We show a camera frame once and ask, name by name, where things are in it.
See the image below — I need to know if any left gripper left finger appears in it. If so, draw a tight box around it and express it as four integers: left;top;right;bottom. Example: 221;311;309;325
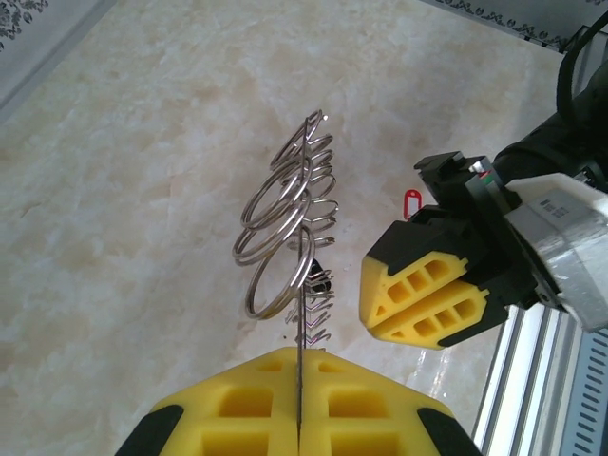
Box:
113;346;302;456

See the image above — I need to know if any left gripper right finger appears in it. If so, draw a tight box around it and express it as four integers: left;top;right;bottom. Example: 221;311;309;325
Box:
299;348;482;456

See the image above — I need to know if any metal key organiser with rings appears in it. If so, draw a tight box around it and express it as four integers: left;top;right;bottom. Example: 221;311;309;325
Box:
232;109;341;427

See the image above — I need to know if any black car key fob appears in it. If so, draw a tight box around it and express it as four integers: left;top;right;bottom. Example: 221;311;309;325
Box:
309;258;334;295

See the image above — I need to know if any red plastic key tag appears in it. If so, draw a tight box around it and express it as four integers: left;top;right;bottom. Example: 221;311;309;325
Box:
403;188;425;221

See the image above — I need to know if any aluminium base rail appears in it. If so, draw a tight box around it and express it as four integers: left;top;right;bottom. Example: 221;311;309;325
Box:
473;303;588;456

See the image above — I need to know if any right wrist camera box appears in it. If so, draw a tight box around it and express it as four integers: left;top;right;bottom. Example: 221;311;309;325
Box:
503;173;608;333

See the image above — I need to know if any slotted grey cable duct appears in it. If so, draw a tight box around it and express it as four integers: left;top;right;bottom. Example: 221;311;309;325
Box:
562;327;608;456

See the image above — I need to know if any aluminium table side rail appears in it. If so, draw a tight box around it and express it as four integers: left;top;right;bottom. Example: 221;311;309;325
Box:
412;0;574;54

